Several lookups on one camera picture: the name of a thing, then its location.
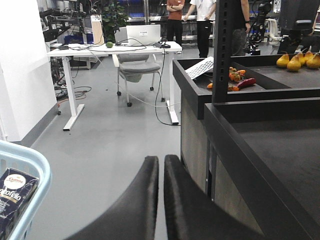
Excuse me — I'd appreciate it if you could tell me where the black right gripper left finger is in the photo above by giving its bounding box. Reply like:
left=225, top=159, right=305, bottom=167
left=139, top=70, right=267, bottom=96
left=68, top=156, right=159, bottom=240

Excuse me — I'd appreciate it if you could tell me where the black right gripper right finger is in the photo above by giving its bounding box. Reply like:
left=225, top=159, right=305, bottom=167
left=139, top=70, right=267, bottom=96
left=164, top=154, right=264, bottom=240

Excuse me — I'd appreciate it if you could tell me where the light blue plastic basket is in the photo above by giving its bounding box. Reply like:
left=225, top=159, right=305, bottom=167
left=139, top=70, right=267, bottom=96
left=0, top=140, right=52, bottom=240

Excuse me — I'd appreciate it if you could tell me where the chocolate cookie box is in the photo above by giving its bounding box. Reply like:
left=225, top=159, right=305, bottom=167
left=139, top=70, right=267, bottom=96
left=0, top=167, right=39, bottom=240

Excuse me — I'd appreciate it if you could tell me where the black wooden display stand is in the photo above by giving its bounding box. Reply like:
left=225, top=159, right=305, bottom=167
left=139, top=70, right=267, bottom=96
left=173, top=0, right=320, bottom=240

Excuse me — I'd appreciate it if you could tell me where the red chili pepper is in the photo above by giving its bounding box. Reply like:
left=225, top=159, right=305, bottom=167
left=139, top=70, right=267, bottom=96
left=237, top=78, right=256, bottom=89

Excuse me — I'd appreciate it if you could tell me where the grey office chair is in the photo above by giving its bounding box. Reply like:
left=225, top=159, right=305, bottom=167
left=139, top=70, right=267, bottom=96
left=112, top=53, right=161, bottom=107

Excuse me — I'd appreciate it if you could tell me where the green apple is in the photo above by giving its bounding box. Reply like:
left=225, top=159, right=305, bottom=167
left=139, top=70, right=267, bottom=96
left=105, top=41, right=114, bottom=48

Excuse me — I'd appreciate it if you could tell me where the yellow pear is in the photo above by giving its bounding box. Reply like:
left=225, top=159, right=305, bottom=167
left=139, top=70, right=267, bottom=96
left=276, top=52, right=290, bottom=68

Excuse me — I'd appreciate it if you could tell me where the white office desk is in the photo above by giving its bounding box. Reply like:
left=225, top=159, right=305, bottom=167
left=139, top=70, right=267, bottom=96
left=47, top=41, right=182, bottom=131

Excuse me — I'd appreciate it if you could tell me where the silver laptop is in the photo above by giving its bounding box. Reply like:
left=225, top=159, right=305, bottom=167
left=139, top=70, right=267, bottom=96
left=126, top=24, right=161, bottom=47

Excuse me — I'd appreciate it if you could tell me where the person in black shirt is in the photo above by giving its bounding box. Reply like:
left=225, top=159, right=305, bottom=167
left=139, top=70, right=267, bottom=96
left=231, top=0, right=251, bottom=56

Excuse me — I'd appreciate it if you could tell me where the person in white shirt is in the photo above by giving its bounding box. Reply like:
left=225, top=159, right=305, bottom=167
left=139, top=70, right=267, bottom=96
left=183, top=0, right=216, bottom=58

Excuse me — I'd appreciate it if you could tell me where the person in orange shirt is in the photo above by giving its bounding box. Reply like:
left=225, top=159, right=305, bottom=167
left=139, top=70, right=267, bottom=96
left=166, top=0, right=185, bottom=46

